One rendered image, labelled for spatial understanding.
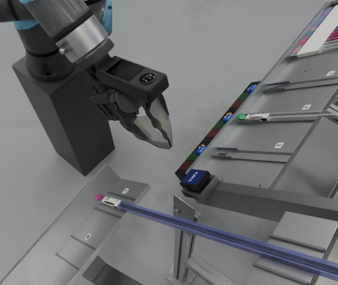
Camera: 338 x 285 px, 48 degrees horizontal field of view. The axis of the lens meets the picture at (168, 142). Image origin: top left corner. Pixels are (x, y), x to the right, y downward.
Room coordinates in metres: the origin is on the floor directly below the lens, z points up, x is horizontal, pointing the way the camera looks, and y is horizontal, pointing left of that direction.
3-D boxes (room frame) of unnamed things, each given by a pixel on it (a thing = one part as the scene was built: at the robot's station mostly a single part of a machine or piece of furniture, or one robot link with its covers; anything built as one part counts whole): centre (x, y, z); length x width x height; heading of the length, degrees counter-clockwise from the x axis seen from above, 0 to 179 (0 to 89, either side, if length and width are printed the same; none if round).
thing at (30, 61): (0.81, 0.36, 0.60); 0.15 x 0.15 x 0.10
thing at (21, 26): (0.81, 0.35, 0.72); 0.13 x 0.12 x 0.14; 98
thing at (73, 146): (0.81, 0.36, 0.28); 0.18 x 0.18 x 0.55; 49
